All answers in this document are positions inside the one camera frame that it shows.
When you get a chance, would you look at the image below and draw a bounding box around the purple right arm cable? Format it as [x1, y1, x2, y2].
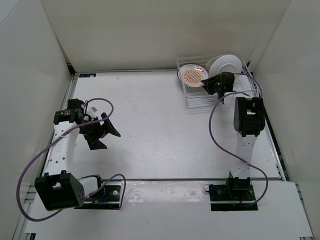
[209, 73, 270, 207]

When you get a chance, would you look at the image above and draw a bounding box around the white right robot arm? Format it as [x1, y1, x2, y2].
[202, 72, 266, 202]

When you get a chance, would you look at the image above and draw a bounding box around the blue corner label sticker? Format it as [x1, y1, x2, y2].
[78, 73, 96, 78]

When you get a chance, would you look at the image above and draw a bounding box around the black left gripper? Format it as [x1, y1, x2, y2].
[78, 112, 120, 150]

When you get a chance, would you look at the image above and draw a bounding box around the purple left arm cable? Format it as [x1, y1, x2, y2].
[19, 97, 127, 222]

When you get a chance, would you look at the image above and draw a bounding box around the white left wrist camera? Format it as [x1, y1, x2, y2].
[85, 107, 99, 121]

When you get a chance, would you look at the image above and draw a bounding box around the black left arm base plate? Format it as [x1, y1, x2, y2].
[82, 180, 127, 210]

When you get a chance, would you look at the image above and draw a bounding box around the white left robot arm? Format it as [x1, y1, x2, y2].
[34, 98, 120, 211]

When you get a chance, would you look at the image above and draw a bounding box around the white green-rimmed plate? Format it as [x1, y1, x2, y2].
[205, 56, 220, 71]

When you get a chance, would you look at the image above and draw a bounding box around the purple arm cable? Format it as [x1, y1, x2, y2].
[19, 97, 127, 222]
[209, 73, 270, 207]

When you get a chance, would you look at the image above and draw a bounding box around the white wire dish rack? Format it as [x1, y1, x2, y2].
[176, 52, 259, 109]

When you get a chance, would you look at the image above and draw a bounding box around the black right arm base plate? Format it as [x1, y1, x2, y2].
[209, 184, 258, 212]

